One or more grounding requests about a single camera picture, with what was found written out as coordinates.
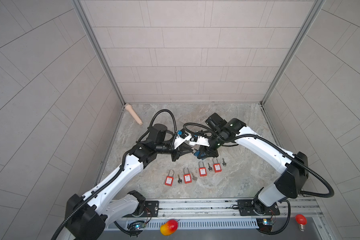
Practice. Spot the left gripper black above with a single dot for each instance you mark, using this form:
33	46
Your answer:
176	153

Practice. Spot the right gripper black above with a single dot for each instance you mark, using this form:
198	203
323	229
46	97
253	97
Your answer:
208	151

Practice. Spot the red padlock with label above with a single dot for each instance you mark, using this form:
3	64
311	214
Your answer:
202	169

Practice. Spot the blue padlock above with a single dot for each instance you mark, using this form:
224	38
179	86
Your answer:
200	155

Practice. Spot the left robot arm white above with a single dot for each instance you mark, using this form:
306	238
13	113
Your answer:
88	215

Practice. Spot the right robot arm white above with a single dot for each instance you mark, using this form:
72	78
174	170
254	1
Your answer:
293	168

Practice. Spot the beige cylinder peg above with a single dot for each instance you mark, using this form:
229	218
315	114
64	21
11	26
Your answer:
134	115

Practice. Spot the red yellow mango toy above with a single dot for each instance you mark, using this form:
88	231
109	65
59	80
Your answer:
169	227

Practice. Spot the red light bulb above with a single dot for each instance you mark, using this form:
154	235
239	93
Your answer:
301	221

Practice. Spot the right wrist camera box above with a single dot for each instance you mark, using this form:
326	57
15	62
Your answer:
199	140

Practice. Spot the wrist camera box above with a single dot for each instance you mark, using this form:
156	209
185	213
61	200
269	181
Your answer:
180	137
199	140

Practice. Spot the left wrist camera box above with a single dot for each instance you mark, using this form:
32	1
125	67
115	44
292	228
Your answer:
180	137

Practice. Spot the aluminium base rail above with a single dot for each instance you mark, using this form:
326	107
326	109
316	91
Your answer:
213	214

